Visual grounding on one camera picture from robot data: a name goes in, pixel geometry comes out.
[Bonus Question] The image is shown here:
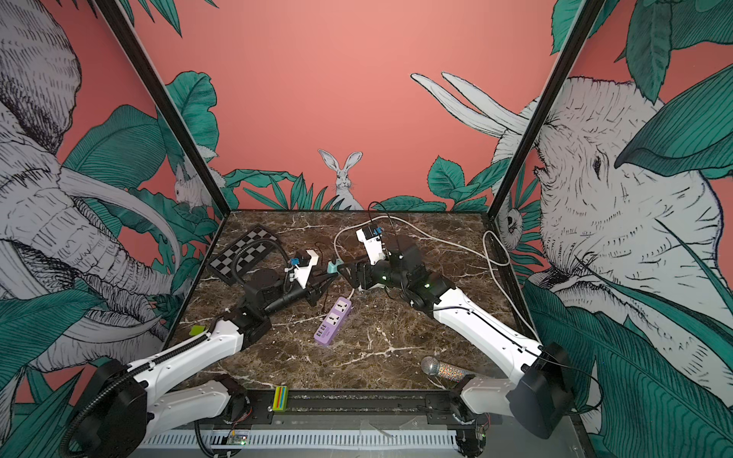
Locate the teal charger plug adapter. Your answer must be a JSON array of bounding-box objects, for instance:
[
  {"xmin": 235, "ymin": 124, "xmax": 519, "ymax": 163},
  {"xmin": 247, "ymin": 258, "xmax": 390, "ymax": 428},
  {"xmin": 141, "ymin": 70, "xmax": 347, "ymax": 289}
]
[{"xmin": 326, "ymin": 260, "xmax": 344, "ymax": 274}]

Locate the purple power strip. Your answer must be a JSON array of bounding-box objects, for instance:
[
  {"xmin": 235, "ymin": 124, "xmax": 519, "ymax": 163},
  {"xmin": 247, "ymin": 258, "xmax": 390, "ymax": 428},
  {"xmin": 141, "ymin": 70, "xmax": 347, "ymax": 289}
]
[{"xmin": 314, "ymin": 297, "xmax": 352, "ymax": 345}]

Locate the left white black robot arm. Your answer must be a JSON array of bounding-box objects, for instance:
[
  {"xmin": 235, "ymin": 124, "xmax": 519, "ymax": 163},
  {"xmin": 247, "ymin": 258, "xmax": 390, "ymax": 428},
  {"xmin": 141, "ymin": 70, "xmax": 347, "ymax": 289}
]
[{"xmin": 58, "ymin": 267, "xmax": 337, "ymax": 457}]

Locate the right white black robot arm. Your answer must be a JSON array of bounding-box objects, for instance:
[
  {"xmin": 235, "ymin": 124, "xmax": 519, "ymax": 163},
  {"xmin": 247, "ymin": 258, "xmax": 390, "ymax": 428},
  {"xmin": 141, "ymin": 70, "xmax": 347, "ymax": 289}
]
[{"xmin": 338, "ymin": 229, "xmax": 575, "ymax": 439}]

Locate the black white checkerboard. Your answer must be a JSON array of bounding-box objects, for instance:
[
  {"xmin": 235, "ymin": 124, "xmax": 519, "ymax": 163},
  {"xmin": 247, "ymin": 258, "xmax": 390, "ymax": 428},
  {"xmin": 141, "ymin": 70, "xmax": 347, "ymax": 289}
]
[{"xmin": 208, "ymin": 224, "xmax": 281, "ymax": 285}]

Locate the silver glitter microphone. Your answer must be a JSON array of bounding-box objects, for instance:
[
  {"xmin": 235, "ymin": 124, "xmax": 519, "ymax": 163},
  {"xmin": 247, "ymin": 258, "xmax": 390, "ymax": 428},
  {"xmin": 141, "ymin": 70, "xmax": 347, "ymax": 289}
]
[{"xmin": 421, "ymin": 356, "xmax": 473, "ymax": 383}]

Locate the rainbow striped block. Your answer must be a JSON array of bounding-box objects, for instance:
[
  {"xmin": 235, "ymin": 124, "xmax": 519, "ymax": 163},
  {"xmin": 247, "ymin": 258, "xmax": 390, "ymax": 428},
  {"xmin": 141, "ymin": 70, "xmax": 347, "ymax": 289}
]
[{"xmin": 271, "ymin": 385, "xmax": 288, "ymax": 412}]

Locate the small green circuit board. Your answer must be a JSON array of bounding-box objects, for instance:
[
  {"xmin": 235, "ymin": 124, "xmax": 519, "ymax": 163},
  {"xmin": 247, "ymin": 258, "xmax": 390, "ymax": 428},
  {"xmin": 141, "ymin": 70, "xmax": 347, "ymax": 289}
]
[{"xmin": 227, "ymin": 433, "xmax": 249, "ymax": 446}]

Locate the white ventilation grille strip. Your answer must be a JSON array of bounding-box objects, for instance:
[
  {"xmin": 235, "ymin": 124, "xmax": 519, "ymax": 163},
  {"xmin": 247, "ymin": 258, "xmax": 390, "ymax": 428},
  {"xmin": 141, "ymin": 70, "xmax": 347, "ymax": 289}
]
[{"xmin": 124, "ymin": 428, "xmax": 459, "ymax": 450}]

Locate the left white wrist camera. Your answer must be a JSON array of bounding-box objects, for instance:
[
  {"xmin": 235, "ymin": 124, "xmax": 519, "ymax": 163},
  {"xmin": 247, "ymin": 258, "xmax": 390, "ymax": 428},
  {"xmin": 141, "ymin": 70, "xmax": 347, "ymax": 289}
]
[{"xmin": 288, "ymin": 249, "xmax": 320, "ymax": 289}]

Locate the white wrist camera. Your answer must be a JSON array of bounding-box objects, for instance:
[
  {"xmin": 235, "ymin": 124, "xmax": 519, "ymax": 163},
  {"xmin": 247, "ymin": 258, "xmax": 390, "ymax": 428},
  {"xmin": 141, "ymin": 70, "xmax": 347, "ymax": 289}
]
[
  {"xmin": 356, "ymin": 223, "xmax": 386, "ymax": 265},
  {"xmin": 288, "ymin": 249, "xmax": 320, "ymax": 289}
]

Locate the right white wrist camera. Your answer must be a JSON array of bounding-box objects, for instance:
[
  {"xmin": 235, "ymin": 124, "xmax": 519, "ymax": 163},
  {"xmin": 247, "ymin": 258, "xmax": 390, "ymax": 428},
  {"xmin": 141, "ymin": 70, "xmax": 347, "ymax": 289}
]
[{"xmin": 356, "ymin": 223, "xmax": 386, "ymax": 265}]

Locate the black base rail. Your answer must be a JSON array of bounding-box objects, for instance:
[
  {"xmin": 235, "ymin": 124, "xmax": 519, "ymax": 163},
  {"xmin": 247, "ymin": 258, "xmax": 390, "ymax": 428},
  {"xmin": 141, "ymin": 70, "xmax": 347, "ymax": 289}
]
[{"xmin": 111, "ymin": 388, "xmax": 580, "ymax": 427}]

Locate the left black frame post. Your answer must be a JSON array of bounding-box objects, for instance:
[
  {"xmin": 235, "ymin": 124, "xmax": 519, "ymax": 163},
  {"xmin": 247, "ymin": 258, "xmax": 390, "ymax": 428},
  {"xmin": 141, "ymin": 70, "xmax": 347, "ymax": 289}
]
[{"xmin": 94, "ymin": 0, "xmax": 231, "ymax": 219}]

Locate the black frame post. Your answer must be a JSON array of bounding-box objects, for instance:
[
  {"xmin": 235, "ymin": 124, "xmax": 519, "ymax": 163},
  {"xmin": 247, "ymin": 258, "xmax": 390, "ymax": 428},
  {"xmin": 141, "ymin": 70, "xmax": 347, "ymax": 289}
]
[
  {"xmin": 94, "ymin": 0, "xmax": 231, "ymax": 219},
  {"xmin": 488, "ymin": 0, "xmax": 604, "ymax": 223}
]

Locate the right black frame post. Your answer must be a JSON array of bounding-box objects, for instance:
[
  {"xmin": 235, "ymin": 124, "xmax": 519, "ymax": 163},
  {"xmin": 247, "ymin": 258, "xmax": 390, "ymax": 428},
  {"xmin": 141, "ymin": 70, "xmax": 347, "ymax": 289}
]
[{"xmin": 488, "ymin": 0, "xmax": 604, "ymax": 223}]

